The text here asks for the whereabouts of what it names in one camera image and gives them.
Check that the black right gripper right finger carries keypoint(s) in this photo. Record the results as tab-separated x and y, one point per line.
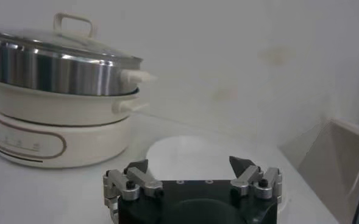
247	178

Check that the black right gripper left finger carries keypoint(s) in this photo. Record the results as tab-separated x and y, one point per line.
142	179

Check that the round glass pot lid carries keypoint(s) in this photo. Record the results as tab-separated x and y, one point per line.
72	42

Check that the perforated steel steamer basket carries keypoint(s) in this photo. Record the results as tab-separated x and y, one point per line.
60	76

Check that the round white plate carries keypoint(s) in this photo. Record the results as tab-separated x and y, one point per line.
191	158

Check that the cream electric cooker pot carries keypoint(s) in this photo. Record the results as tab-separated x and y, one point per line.
75	143

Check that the white side table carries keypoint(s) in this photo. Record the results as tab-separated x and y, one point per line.
334	158

